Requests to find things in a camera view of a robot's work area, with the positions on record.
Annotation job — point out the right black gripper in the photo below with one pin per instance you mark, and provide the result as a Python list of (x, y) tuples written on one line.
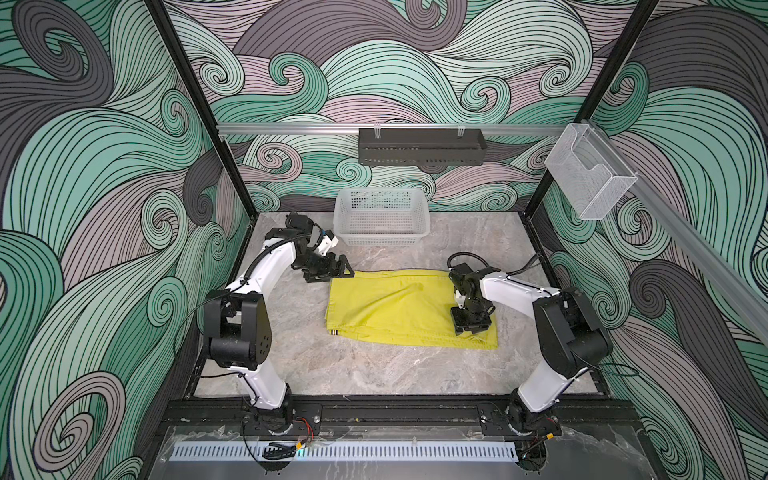
[(458, 322)]

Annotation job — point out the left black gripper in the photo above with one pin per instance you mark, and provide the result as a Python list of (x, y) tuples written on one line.
[(327, 273)]

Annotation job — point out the yellow-green long pants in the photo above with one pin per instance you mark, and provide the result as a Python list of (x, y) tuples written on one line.
[(410, 307)]

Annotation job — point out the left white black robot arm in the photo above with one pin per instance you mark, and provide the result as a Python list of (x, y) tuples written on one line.
[(237, 333)]

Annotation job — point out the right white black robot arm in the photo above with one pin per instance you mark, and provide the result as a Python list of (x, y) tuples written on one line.
[(571, 337)]

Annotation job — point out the white plastic mesh basket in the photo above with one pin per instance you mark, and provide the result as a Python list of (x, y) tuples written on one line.
[(389, 217)]

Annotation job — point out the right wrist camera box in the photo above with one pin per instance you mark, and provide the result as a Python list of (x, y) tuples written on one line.
[(460, 298)]

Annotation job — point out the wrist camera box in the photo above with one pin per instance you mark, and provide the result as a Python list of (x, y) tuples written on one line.
[(326, 243), (460, 298)]

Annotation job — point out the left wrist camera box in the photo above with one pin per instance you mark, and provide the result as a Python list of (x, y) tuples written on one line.
[(326, 243)]

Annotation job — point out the black perforated wall tray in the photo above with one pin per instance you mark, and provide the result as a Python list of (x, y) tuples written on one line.
[(421, 148)]

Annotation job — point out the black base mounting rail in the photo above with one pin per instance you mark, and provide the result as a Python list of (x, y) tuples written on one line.
[(330, 415)]

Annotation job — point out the back aluminium rail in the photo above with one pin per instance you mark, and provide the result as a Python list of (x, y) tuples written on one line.
[(304, 128)]

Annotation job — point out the aluminium rail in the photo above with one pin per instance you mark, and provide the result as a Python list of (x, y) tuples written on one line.
[(661, 189), (304, 128)]

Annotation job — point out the white slotted cable duct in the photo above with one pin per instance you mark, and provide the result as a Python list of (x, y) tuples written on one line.
[(434, 451)]

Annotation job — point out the clear acrylic wall holder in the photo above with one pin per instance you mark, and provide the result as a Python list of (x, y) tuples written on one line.
[(589, 170)]

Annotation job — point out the right aluminium rail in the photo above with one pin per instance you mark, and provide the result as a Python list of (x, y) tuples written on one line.
[(661, 189)]

